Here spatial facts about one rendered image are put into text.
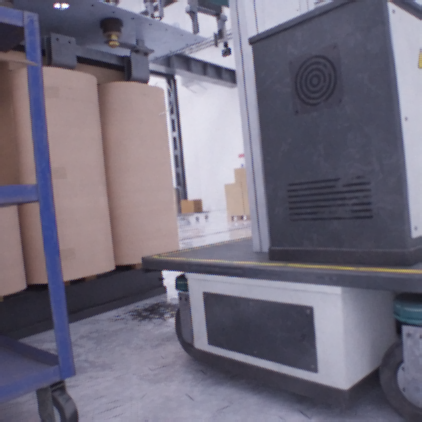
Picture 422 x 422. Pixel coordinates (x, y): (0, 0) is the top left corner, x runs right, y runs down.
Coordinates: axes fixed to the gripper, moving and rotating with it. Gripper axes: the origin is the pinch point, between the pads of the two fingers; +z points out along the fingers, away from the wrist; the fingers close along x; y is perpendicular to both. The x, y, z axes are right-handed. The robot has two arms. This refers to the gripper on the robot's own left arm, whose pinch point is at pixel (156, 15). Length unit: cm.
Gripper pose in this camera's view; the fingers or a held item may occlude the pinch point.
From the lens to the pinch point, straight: 237.1
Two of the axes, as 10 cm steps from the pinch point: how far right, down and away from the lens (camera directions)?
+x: 7.9, -0.5, -6.1
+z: 1.0, 9.9, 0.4
